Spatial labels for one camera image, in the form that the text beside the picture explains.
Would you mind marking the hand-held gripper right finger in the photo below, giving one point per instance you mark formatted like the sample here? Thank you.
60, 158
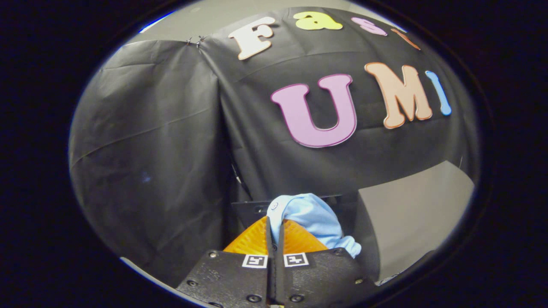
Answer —
317, 273

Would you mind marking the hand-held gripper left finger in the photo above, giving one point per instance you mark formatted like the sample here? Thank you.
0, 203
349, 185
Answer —
231, 278

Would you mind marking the light blue garment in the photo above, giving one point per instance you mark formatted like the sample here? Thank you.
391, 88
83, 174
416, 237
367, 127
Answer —
312, 214

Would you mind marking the beige cabinet with dark top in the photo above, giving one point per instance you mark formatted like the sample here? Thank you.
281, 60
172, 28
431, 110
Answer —
411, 214

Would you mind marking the black backdrop cloth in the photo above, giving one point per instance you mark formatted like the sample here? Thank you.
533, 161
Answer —
150, 149

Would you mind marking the black binder clip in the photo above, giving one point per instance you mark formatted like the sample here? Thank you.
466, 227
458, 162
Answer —
195, 40

